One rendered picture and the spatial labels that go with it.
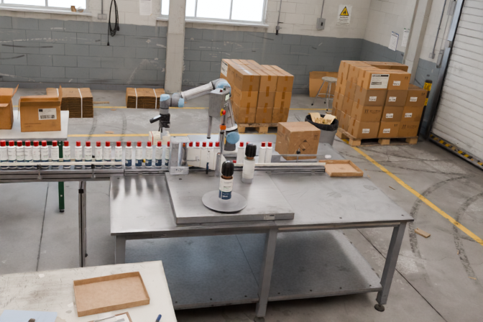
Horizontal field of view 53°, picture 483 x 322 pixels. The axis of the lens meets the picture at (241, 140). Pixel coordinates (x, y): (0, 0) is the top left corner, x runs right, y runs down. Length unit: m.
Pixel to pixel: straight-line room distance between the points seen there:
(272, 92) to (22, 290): 5.32
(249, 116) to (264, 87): 0.49
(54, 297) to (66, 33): 6.71
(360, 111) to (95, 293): 5.42
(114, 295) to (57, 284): 0.31
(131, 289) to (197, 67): 6.97
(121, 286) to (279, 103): 5.19
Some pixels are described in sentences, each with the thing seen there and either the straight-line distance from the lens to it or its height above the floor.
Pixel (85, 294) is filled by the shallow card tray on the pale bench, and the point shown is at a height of 0.80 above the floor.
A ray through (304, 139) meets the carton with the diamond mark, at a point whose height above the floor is 1.04.
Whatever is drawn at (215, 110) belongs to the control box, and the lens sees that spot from 3.69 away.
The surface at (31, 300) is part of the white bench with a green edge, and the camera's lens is 2.63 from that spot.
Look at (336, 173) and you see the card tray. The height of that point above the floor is 0.86.
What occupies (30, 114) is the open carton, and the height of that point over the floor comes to 0.95.
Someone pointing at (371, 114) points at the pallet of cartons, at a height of 0.52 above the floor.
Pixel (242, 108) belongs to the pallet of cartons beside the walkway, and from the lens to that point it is 7.20.
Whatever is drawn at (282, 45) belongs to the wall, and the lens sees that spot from 9.65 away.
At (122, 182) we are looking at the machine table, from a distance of 3.63.
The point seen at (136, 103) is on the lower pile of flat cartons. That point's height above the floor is 0.07.
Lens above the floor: 2.42
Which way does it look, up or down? 20 degrees down
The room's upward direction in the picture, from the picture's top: 6 degrees clockwise
